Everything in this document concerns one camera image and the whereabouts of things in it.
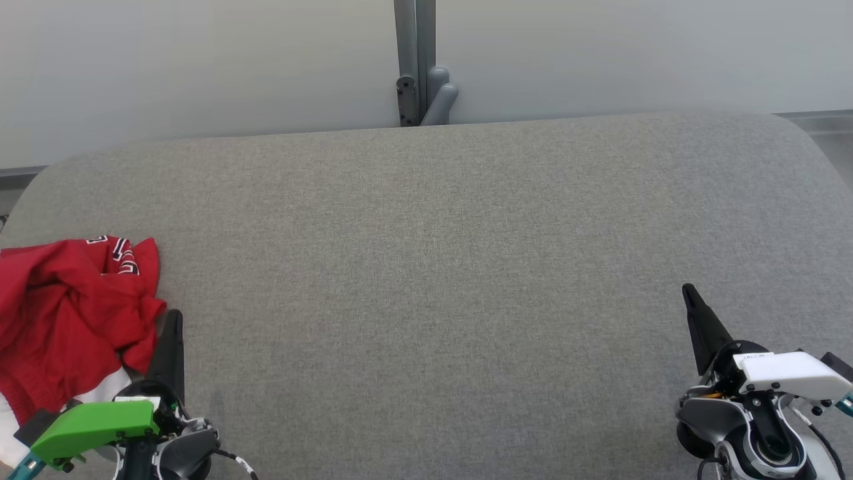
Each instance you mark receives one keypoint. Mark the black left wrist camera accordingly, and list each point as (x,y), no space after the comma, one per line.
(33,426)

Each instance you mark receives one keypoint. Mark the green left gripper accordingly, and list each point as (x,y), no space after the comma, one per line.
(100,423)

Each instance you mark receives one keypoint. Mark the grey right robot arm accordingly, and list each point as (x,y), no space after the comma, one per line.
(710,413)

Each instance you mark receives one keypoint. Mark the grey fabric sofa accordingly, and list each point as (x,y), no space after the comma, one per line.
(433,280)

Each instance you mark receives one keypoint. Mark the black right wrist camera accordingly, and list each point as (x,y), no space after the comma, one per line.
(840,365)

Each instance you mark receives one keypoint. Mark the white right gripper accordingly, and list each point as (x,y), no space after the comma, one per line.
(793,373)

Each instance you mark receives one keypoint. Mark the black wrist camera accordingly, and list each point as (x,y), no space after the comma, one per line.
(840,365)
(33,426)

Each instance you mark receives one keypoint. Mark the red jersey white sleeves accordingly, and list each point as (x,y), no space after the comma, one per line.
(60,313)

